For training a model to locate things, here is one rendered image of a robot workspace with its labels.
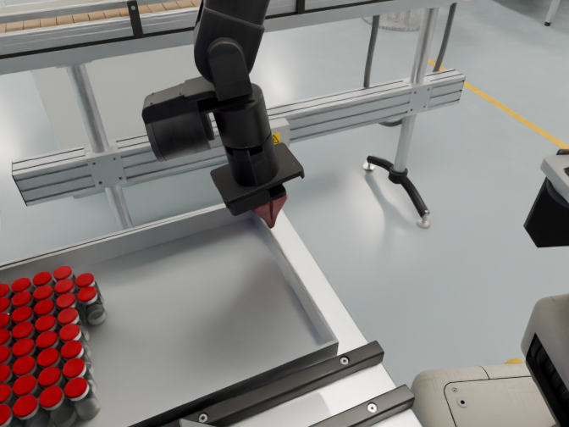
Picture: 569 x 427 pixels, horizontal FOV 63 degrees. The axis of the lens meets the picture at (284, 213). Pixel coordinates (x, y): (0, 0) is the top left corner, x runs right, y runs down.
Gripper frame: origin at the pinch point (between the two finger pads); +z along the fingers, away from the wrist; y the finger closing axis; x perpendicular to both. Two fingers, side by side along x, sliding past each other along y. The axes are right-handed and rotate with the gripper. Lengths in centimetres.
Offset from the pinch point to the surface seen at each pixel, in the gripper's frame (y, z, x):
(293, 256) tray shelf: -1.1, 4.1, 3.9
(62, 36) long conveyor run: 21, -2, -82
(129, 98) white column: 14, 50, -143
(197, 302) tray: 12.6, 1.4, 6.4
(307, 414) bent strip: 6.4, 2.3, 24.5
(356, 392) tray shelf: 0.8, 3.6, 24.4
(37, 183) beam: 46, 35, -84
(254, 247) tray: 3.1, 3.2, 0.5
